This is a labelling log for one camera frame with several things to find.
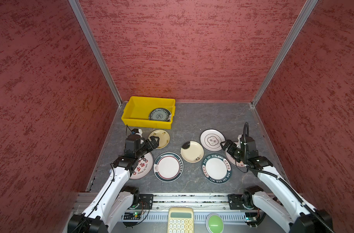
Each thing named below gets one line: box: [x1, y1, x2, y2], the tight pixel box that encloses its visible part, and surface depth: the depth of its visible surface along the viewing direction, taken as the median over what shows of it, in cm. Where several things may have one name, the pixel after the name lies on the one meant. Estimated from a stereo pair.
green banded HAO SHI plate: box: [201, 153, 232, 184], surface depth 88 cm
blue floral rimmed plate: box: [148, 107, 171, 122], surface depth 112 cm
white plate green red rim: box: [153, 151, 184, 183], surface depth 87 cm
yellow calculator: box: [167, 206, 194, 233], surface depth 68 cm
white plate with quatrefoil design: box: [199, 128, 226, 152], surface depth 100 cm
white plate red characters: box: [129, 151, 155, 181], surface depth 87 cm
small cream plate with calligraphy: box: [147, 129, 171, 150], surface depth 102 cm
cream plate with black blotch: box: [180, 140, 205, 164], surface depth 94 cm
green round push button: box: [205, 212, 225, 233], surface depth 68 cm
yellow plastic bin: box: [121, 96, 177, 130], surface depth 113 cm
